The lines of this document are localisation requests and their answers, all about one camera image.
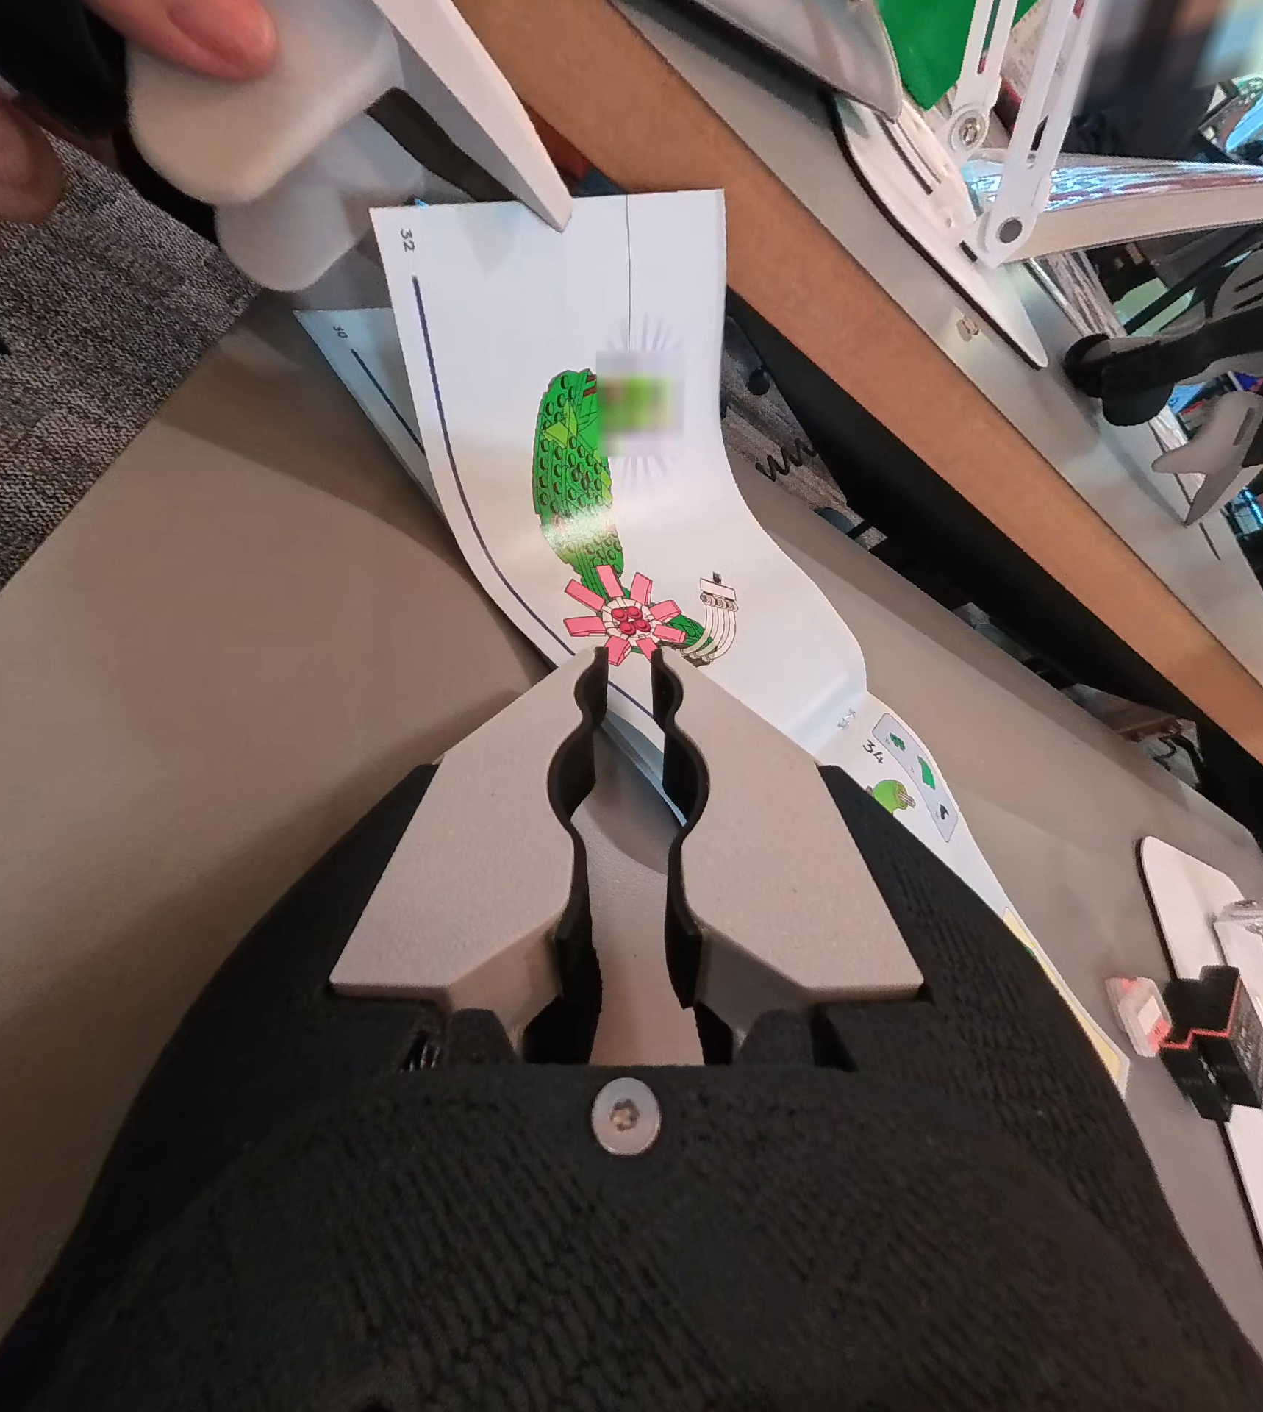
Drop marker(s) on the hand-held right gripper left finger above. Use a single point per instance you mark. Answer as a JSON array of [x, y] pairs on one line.
[[455, 883]]

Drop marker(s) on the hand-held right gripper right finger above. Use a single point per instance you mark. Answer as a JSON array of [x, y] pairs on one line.
[[797, 883]]

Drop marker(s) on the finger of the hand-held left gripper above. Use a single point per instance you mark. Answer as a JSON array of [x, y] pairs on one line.
[[455, 77]]

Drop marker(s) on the lego instruction booklet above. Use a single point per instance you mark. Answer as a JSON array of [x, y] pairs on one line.
[[499, 331]]

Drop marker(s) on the person's left hand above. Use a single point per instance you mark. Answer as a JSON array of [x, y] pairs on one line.
[[202, 33]]

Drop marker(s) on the silver tilted panel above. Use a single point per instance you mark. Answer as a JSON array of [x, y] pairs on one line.
[[763, 45]]

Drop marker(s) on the small white red packet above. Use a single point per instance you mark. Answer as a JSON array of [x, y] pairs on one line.
[[1137, 1010]]

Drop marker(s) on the grey wooden-edged table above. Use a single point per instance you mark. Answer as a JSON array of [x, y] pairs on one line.
[[807, 221]]

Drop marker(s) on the black box with red stripe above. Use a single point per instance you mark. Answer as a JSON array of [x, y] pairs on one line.
[[1216, 1048]]

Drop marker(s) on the green sheet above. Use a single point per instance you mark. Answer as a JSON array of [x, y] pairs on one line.
[[918, 55]]

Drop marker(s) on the black and white gripper device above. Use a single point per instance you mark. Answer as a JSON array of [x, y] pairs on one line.
[[1238, 331]]

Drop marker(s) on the clear acrylic panel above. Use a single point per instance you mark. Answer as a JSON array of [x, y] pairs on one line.
[[1194, 193]]

